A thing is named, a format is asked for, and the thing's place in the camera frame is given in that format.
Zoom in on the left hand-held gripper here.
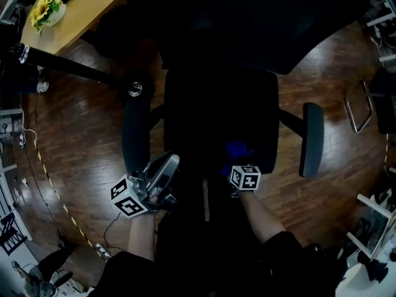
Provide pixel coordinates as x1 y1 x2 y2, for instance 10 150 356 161
110 153 181 220

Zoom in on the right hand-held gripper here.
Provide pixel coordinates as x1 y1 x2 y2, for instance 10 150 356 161
228 165 262 199

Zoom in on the blue cloth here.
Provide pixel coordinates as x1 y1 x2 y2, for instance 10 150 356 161
221 140 256 177

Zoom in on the black office chair seat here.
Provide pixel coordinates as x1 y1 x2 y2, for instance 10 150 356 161
163 68 280 176

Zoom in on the person's left forearm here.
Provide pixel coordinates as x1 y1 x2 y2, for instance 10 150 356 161
127 211 157 263

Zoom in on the person's right forearm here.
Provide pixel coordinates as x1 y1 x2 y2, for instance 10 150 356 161
239 191 287 246

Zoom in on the person's left hand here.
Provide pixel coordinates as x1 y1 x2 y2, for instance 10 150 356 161
144 195 162 213

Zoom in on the yellow black floor tape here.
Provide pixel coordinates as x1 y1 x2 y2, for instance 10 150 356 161
32 137 108 261

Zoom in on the black chair armrest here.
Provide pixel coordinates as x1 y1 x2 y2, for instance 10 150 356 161
121 99 153 175
298 102 325 179

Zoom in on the person's black clothing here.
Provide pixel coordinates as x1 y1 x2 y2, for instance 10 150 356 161
89 178 348 297

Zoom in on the white metal rack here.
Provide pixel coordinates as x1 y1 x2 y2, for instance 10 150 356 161
0 108 33 256

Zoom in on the white framed stand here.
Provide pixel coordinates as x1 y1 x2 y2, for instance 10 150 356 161
345 192 396 260

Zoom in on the black coat rack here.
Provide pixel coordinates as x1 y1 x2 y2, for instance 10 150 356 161
17 43 154 105

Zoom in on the round wooden table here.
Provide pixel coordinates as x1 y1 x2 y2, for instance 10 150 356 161
20 0 128 56

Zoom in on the white desk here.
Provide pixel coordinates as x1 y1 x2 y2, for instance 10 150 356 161
366 0 396 64

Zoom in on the sunflower bouquet in white vase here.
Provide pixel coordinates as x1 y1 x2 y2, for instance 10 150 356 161
30 0 67 37

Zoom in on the black floor cable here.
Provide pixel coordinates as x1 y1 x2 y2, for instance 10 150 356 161
103 212 124 251

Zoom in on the black chair with chrome frame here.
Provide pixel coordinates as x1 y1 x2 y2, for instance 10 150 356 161
344 68 396 136

